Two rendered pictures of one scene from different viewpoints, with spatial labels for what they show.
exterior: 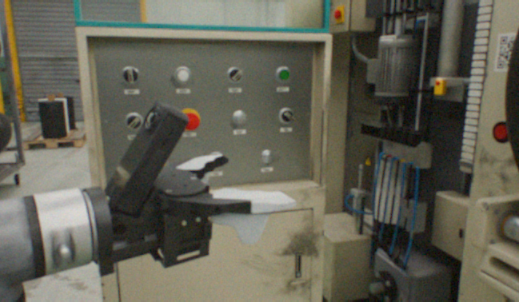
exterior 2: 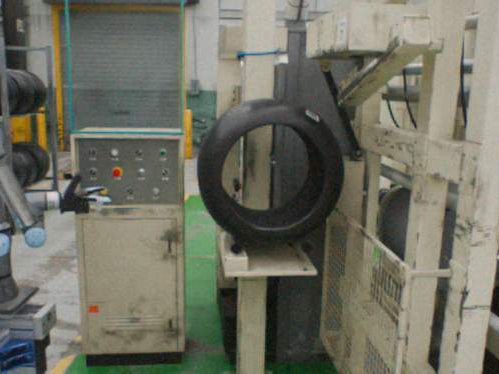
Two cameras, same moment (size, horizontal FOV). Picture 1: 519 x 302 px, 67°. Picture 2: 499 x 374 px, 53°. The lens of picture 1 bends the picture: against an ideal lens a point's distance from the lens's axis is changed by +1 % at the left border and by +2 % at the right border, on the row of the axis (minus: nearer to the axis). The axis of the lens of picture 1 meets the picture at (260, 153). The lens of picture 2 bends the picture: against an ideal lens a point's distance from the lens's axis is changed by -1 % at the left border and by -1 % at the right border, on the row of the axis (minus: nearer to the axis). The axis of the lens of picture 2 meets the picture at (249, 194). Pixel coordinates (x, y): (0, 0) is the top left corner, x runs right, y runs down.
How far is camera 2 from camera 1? 1.76 m
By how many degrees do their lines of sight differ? 11
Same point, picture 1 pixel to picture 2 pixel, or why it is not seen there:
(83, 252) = (55, 205)
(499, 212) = not seen: hidden behind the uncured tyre
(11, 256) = (41, 203)
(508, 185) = not seen: hidden behind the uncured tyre
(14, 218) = (42, 196)
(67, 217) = (53, 197)
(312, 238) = (176, 233)
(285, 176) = (165, 201)
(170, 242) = (77, 207)
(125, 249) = (66, 208)
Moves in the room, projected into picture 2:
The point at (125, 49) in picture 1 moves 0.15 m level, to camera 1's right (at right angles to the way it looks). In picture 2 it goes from (90, 141) to (118, 142)
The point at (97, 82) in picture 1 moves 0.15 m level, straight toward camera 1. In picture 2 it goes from (79, 155) to (74, 159)
